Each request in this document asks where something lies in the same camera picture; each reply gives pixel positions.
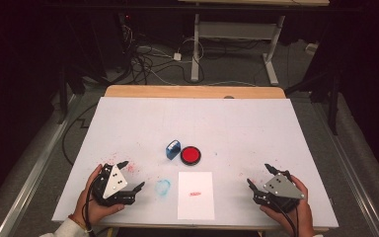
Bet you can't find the round red ink pad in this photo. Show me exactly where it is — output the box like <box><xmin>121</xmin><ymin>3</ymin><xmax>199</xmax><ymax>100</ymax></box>
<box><xmin>180</xmin><ymin>145</ymin><xmax>202</xmax><ymax>167</ymax></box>

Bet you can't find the person's right hand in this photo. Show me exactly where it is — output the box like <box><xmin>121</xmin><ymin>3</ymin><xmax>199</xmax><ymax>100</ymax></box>
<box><xmin>259</xmin><ymin>174</ymin><xmax>316</xmax><ymax>237</ymax></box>

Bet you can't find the white metal-legged desk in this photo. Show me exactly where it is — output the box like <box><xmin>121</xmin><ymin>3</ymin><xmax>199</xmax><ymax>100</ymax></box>
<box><xmin>177</xmin><ymin>0</ymin><xmax>331</xmax><ymax>87</ymax></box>

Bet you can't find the tangle of floor cables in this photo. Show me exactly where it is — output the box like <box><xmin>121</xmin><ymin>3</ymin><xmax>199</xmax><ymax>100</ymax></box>
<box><xmin>116</xmin><ymin>13</ymin><xmax>208</xmax><ymax>87</ymax></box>

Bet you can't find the small white box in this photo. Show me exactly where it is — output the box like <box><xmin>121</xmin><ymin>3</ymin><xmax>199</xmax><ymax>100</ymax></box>
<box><xmin>305</xmin><ymin>42</ymin><xmax>320</xmax><ymax>55</ymax></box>

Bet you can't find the white paper sheet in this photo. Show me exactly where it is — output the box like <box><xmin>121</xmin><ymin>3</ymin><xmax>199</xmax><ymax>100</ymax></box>
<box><xmin>177</xmin><ymin>171</ymin><xmax>216</xmax><ymax>221</ymax></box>

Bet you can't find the white table cover board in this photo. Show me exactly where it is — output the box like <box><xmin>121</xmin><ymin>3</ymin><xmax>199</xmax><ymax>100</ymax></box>
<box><xmin>51</xmin><ymin>96</ymin><xmax>341</xmax><ymax>230</ymax></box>

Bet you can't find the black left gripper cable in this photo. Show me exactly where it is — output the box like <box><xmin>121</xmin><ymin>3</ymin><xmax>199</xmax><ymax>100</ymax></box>
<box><xmin>82</xmin><ymin>173</ymin><xmax>106</xmax><ymax>237</ymax></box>

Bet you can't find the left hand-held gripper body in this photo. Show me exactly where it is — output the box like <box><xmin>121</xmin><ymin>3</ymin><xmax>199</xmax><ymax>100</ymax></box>
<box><xmin>92</xmin><ymin>162</ymin><xmax>136</xmax><ymax>208</ymax></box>

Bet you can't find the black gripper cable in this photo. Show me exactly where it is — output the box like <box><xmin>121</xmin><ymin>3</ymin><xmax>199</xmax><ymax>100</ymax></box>
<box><xmin>275</xmin><ymin>197</ymin><xmax>301</xmax><ymax>237</ymax></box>
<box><xmin>82</xmin><ymin>173</ymin><xmax>106</xmax><ymax>237</ymax></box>

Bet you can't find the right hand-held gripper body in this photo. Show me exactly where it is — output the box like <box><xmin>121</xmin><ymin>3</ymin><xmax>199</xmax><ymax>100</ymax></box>
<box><xmin>252</xmin><ymin>169</ymin><xmax>306</xmax><ymax>213</ymax></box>

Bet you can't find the person's left hand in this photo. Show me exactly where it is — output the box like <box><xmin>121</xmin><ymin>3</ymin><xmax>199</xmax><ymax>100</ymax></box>
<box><xmin>71</xmin><ymin>163</ymin><xmax>126</xmax><ymax>227</ymax></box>

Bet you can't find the blue stamp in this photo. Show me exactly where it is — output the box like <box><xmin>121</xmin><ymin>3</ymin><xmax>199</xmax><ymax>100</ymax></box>
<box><xmin>165</xmin><ymin>139</ymin><xmax>183</xmax><ymax>162</ymax></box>

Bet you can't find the wooden table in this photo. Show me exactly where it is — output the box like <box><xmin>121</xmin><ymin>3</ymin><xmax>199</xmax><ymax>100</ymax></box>
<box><xmin>104</xmin><ymin>84</ymin><xmax>331</xmax><ymax>234</ymax></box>

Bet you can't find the black floor cable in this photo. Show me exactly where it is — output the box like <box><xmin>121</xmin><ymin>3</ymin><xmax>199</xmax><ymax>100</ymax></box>
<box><xmin>61</xmin><ymin>103</ymin><xmax>101</xmax><ymax>167</ymax></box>

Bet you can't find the metal floor rail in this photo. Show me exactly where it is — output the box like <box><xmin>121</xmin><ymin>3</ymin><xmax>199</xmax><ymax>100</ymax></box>
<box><xmin>0</xmin><ymin>94</ymin><xmax>82</xmax><ymax>237</ymax></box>
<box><xmin>310</xmin><ymin>100</ymin><xmax>379</xmax><ymax>237</ymax></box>

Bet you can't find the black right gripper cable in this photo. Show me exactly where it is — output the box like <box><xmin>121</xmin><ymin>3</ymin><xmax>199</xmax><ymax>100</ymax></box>
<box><xmin>275</xmin><ymin>197</ymin><xmax>301</xmax><ymax>237</ymax></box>

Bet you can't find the black stand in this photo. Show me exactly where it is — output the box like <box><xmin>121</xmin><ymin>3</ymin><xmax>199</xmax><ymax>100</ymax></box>
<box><xmin>56</xmin><ymin>60</ymin><xmax>88</xmax><ymax>125</ymax></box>
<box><xmin>284</xmin><ymin>63</ymin><xmax>343</xmax><ymax>136</ymax></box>

